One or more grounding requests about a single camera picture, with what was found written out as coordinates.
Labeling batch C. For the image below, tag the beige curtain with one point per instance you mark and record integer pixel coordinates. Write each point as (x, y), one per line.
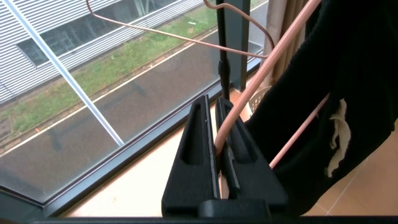
(280, 18)

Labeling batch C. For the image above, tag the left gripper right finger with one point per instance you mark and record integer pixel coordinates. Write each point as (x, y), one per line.
(255, 183)

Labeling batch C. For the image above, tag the black clothes rack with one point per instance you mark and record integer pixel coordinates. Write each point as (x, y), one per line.
(223, 46)

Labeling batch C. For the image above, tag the black shorts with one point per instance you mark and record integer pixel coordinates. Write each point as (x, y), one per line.
(357, 62)

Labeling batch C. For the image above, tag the window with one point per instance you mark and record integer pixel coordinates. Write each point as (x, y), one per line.
(140, 102)

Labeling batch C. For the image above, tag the pink clothes hanger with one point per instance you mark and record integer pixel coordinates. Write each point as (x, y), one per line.
(174, 35)
(264, 68)

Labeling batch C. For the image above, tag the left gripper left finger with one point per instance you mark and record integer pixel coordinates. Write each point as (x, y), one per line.
(192, 186)

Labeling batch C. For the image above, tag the white laundry basket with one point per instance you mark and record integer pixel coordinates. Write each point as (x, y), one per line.
(259, 99)

